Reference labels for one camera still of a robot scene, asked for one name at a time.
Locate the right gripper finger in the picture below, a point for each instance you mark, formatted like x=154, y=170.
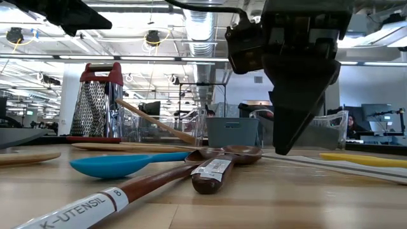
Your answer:
x=295, y=95

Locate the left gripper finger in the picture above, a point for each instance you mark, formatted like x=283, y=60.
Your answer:
x=73, y=16

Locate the black rectangular-head spatula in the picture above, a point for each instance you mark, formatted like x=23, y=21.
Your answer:
x=321, y=138

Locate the yellow silicone spoon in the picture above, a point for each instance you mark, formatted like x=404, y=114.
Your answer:
x=365, y=160

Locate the wooden spork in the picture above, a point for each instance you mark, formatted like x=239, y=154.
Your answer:
x=152, y=121

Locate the blue silicone spoon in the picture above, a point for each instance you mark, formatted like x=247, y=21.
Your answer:
x=108, y=165

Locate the long dark wooden spoon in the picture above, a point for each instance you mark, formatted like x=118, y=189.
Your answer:
x=152, y=183

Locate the black ceiling device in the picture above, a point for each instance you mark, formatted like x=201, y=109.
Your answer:
x=153, y=38
x=15, y=35

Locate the person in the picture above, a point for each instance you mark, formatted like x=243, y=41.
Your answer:
x=353, y=127
x=210, y=113

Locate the teal plastic bin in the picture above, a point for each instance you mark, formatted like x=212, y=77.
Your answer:
x=232, y=133

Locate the dark background monitor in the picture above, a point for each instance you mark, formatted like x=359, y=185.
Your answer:
x=151, y=108
x=376, y=114

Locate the short dark wooden spoon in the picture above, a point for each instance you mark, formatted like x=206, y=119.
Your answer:
x=213, y=181

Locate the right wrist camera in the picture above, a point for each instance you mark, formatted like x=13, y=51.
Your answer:
x=245, y=47

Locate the silver ventilation duct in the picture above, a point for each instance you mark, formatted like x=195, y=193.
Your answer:
x=200, y=31

